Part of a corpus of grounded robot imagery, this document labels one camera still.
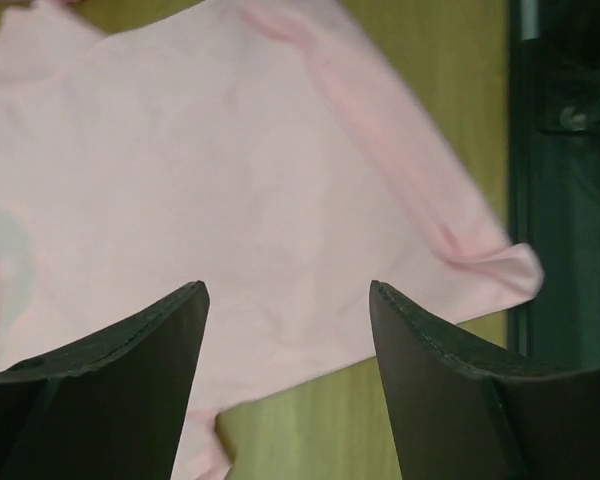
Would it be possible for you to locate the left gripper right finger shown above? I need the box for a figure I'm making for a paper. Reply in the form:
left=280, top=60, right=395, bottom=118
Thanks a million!
left=369, top=281, right=600, bottom=480

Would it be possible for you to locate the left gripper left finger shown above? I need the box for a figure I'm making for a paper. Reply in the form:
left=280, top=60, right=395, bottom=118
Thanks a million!
left=0, top=282, right=209, bottom=480

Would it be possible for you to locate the light pink t-shirt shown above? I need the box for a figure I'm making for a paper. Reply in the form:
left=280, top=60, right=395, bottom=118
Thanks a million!
left=0, top=1, right=542, bottom=479

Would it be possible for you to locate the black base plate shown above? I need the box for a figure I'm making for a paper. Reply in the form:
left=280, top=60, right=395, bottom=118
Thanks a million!
left=508, top=1, right=600, bottom=369

